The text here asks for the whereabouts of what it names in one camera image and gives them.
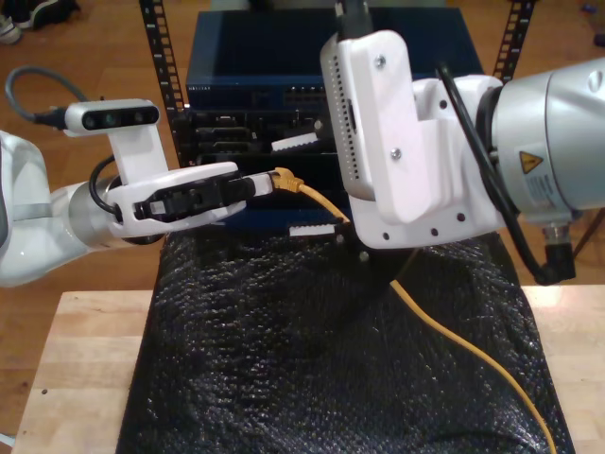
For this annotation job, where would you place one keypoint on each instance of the dark blue shoe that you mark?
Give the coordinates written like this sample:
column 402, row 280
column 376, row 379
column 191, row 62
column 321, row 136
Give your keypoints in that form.
column 42, row 12

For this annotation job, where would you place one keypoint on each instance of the blue base board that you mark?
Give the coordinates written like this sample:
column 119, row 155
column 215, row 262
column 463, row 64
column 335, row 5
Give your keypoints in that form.
column 264, row 220

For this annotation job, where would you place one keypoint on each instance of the black perforated rack frame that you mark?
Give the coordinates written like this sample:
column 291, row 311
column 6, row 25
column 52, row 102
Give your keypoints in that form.
column 160, row 57

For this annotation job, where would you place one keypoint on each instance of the black empty rack tray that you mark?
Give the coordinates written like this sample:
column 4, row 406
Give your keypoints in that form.
column 264, row 162

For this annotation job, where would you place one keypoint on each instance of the white sneaker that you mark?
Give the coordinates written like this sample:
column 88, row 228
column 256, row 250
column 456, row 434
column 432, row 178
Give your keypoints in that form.
column 5, row 30

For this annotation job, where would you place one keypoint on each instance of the black bubble-wrap mat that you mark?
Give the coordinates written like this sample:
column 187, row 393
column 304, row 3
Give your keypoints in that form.
column 283, row 378

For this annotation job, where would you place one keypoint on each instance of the blue Netgear network switch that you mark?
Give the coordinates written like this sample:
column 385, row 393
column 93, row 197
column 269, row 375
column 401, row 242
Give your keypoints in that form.
column 260, row 47

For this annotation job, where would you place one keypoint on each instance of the small blue floor item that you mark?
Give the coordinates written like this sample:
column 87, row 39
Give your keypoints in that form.
column 591, row 7

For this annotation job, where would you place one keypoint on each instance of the black Dell server unit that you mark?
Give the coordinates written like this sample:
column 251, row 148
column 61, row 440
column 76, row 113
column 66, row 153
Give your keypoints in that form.
column 217, row 132

